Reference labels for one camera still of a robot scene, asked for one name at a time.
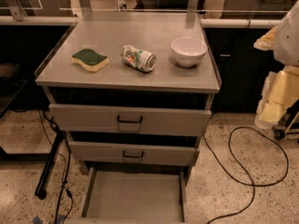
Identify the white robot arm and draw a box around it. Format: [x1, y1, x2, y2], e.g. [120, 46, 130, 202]
[253, 1, 299, 129]

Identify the black table leg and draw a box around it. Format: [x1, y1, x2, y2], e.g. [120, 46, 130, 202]
[35, 132, 63, 200]

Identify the black caster wheel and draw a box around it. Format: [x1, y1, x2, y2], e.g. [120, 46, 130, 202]
[274, 129, 285, 140]

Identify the top drawer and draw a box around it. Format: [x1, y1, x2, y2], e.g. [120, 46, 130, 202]
[50, 104, 211, 136]

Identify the grey drawer cabinet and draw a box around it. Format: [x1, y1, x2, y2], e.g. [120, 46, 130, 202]
[35, 10, 222, 224]

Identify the black floor cable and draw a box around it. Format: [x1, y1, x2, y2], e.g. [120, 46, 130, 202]
[202, 126, 290, 224]
[37, 109, 75, 224]

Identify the black top drawer handle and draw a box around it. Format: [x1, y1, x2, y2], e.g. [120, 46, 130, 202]
[117, 115, 143, 124]

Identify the open bottom drawer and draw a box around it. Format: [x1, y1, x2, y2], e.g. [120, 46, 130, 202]
[64, 168, 188, 224]

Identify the black floor cable left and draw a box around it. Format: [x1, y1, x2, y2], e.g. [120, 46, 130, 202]
[37, 109, 75, 224]

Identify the green and yellow sponge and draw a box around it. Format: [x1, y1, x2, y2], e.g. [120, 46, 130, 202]
[71, 49, 109, 73]

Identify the white rail bar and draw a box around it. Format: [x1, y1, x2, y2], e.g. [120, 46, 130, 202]
[0, 16, 280, 29]

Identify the white bowl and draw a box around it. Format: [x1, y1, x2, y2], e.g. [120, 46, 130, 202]
[171, 37, 207, 67]

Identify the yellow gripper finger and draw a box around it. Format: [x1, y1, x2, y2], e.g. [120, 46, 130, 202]
[254, 66, 299, 129]
[253, 26, 278, 51]

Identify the black floor cable right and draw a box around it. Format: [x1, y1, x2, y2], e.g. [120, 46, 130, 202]
[202, 126, 290, 224]

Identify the clear water bottle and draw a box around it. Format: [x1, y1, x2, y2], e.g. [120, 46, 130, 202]
[117, 0, 126, 11]

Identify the black drawer handle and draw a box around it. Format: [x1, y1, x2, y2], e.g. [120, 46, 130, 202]
[122, 150, 144, 159]
[117, 115, 143, 124]

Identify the crushed soda can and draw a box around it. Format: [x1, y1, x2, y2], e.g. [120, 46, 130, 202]
[121, 45, 156, 73]

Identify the middle drawer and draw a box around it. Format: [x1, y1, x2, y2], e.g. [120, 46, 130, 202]
[69, 141, 199, 166]

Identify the black middle drawer handle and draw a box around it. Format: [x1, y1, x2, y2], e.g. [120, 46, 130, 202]
[122, 150, 144, 159]

